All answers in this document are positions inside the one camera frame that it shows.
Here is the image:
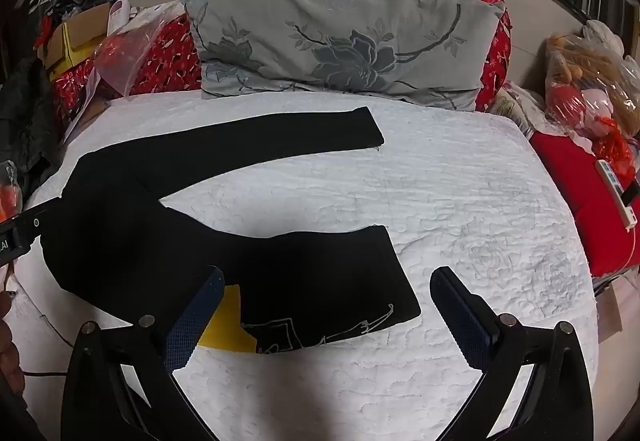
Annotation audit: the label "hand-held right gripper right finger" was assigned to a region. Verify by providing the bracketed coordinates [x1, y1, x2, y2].
[430, 266, 596, 441]

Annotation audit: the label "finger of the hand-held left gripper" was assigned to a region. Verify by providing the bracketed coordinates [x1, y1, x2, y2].
[0, 202, 49, 242]

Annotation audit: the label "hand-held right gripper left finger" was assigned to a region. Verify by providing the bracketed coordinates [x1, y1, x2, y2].
[60, 265, 226, 441]

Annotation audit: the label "black pants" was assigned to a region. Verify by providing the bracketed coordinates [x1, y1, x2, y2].
[42, 106, 422, 354]

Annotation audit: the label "person's left hand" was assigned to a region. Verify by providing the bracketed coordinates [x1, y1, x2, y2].
[0, 291, 26, 394]

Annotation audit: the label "yellow flat sheet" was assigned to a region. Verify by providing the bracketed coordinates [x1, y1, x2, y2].
[197, 285, 257, 353]

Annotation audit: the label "orange item in plastic bag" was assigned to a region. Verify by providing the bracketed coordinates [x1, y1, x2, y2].
[0, 160, 24, 223]

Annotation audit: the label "dark jacket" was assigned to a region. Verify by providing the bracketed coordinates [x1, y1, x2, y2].
[0, 56, 64, 202]

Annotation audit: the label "red cushion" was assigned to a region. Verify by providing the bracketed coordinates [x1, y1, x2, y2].
[529, 131, 640, 278]

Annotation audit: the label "cardboard box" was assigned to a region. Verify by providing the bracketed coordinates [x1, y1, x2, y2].
[36, 1, 115, 74]

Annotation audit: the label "clear plastic bag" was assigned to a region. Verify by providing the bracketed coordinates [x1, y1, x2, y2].
[95, 1, 190, 98]

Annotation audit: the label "white power strip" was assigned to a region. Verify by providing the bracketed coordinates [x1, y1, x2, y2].
[595, 158, 639, 228]

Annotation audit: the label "red floral quilt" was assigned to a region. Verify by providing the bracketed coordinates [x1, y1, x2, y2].
[50, 0, 513, 114]

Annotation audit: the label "red plastic bag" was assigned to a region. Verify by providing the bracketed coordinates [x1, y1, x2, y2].
[591, 118, 637, 173]

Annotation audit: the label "bag of stuffed toys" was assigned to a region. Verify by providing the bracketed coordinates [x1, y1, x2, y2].
[542, 20, 640, 149]

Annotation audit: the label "grey folded garment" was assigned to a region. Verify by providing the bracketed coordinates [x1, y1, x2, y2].
[181, 0, 506, 112]

